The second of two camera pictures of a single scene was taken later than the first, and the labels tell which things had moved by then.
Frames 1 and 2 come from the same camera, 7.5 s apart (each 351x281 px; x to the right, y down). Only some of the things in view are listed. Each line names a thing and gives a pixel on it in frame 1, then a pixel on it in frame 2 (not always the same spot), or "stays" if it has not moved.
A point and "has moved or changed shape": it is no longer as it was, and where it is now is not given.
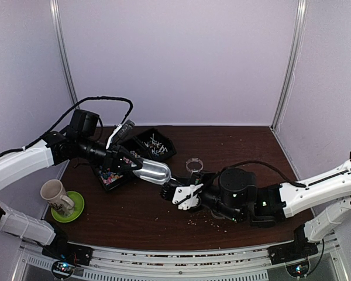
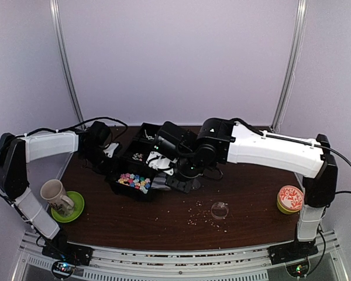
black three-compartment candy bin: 150,143 has moved or changed shape
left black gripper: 113,158 → 110,170
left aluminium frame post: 57,18 stays
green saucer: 79,203 stays
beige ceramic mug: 53,192 stays
